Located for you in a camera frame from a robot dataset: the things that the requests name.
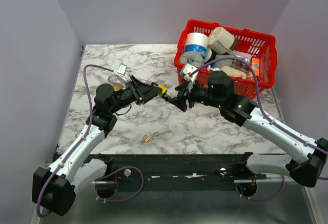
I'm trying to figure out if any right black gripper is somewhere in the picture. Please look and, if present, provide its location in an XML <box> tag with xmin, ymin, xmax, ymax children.
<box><xmin>168</xmin><ymin>77</ymin><xmax>223</xmax><ymax>113</ymax></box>

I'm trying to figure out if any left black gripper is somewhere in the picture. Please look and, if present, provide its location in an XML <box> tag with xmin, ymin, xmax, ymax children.
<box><xmin>110</xmin><ymin>75</ymin><xmax>162</xmax><ymax>114</ymax></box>

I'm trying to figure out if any yellow padlock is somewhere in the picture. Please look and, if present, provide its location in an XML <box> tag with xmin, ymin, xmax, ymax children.
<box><xmin>151</xmin><ymin>82</ymin><xmax>168</xmax><ymax>97</ymax></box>

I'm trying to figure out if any small brass long-shackle padlock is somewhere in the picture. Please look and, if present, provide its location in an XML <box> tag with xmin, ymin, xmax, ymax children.
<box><xmin>142</xmin><ymin>132</ymin><xmax>160</xmax><ymax>142</ymax></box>

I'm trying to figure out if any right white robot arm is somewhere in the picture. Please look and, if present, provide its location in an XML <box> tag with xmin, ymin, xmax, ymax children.
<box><xmin>169</xmin><ymin>71</ymin><xmax>327</xmax><ymax>188</ymax></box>

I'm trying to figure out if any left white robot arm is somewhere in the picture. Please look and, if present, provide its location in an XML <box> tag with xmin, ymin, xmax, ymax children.
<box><xmin>32</xmin><ymin>76</ymin><xmax>162</xmax><ymax>216</ymax></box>

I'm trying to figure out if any open brass padlock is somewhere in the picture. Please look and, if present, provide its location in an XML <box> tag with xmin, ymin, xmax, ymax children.
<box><xmin>108</xmin><ymin>75</ymin><xmax>124</xmax><ymax>91</ymax></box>

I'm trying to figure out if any grey cloth bundle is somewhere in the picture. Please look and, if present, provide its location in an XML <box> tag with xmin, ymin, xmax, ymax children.
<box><xmin>179</xmin><ymin>51</ymin><xmax>204</xmax><ymax>67</ymax></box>

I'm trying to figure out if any beige bottle in basket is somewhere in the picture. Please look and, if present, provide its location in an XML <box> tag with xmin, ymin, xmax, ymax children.
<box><xmin>220</xmin><ymin>66</ymin><xmax>247</xmax><ymax>79</ymax></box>

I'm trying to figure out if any white tape roll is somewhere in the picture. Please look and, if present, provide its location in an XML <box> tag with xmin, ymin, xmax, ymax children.
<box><xmin>184</xmin><ymin>32</ymin><xmax>210</xmax><ymax>60</ymax></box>

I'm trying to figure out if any beige foam roll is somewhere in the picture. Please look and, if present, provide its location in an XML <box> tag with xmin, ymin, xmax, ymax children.
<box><xmin>208</xmin><ymin>27</ymin><xmax>238</xmax><ymax>54</ymax></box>

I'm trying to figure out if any metal can in basket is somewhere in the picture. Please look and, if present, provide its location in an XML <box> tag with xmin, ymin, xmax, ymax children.
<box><xmin>242</xmin><ymin>57</ymin><xmax>251</xmax><ymax>66</ymax></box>

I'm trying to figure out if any red plastic basket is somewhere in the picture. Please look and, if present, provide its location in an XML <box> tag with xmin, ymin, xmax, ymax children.
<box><xmin>174</xmin><ymin>19</ymin><xmax>278</xmax><ymax>100</ymax></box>

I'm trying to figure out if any orange small box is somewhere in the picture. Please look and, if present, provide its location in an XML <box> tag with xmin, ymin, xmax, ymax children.
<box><xmin>251</xmin><ymin>56</ymin><xmax>260</xmax><ymax>77</ymax></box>

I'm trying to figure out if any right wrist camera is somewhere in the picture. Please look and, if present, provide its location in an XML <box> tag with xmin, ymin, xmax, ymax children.
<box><xmin>180</xmin><ymin>64</ymin><xmax>198</xmax><ymax>92</ymax></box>

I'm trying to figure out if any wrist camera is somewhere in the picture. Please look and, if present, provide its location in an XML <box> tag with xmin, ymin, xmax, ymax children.
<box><xmin>115</xmin><ymin>64</ymin><xmax>128</xmax><ymax>77</ymax></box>
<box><xmin>180</xmin><ymin>64</ymin><xmax>198</xmax><ymax>92</ymax></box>

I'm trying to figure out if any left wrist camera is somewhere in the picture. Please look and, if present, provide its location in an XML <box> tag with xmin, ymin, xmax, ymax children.
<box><xmin>115</xmin><ymin>64</ymin><xmax>128</xmax><ymax>77</ymax></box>

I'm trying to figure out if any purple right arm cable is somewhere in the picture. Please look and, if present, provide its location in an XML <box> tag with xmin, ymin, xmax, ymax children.
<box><xmin>188</xmin><ymin>56</ymin><xmax>328</xmax><ymax>201</ymax></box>

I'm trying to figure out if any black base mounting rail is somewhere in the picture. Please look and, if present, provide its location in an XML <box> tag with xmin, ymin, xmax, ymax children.
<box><xmin>51</xmin><ymin>146</ymin><xmax>272</xmax><ymax>193</ymax></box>

